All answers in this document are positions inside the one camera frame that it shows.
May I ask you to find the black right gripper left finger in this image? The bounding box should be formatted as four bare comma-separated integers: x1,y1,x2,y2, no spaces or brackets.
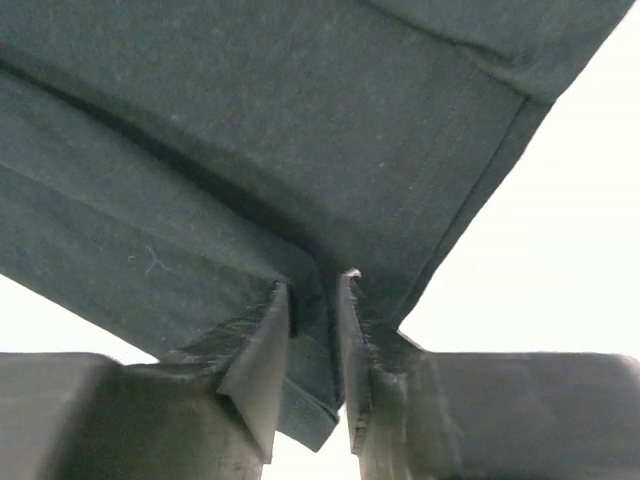
1,283,290,479

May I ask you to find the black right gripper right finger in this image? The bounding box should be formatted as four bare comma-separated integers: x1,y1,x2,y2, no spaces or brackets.
337,271,639,479

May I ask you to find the black t-shirt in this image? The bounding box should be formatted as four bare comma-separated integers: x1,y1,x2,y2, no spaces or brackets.
1,1,630,450

